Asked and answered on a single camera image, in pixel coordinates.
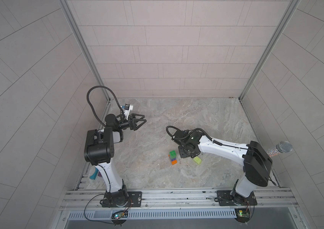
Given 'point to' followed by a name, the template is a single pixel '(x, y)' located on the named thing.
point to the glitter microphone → (283, 147)
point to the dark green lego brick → (173, 154)
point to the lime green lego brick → (197, 160)
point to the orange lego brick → (174, 162)
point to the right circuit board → (243, 215)
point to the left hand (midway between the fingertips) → (145, 121)
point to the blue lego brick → (173, 159)
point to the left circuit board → (119, 214)
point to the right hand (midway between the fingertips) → (183, 154)
